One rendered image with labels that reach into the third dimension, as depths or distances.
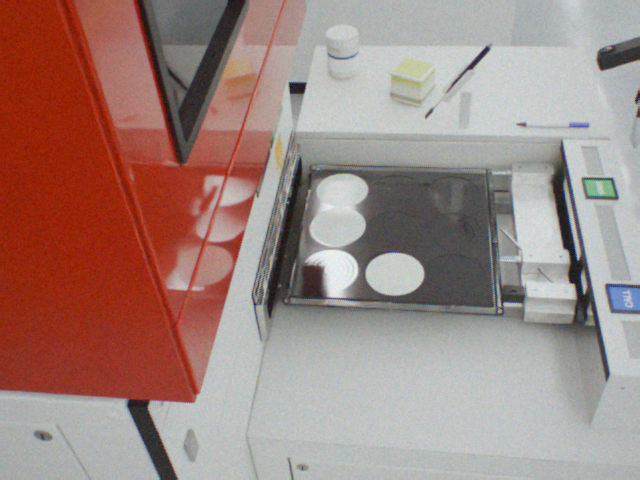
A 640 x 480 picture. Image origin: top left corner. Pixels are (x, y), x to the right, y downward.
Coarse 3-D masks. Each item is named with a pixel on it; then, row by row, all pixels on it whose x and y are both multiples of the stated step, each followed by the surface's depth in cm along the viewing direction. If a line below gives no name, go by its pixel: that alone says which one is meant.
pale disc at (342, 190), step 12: (324, 180) 143; (336, 180) 143; (348, 180) 143; (360, 180) 142; (324, 192) 140; (336, 192) 140; (348, 192) 140; (360, 192) 140; (336, 204) 138; (348, 204) 137
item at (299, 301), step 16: (288, 304) 121; (304, 304) 120; (320, 304) 120; (336, 304) 120; (352, 304) 119; (368, 304) 119; (384, 304) 119; (400, 304) 118; (416, 304) 118; (432, 304) 118
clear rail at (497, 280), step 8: (488, 176) 140; (488, 184) 139; (488, 192) 137; (488, 200) 136; (488, 208) 134; (496, 224) 131; (496, 232) 129; (496, 240) 128; (496, 248) 126; (496, 256) 125; (496, 264) 123; (496, 272) 122; (496, 280) 121; (496, 288) 120; (496, 296) 118; (496, 304) 117
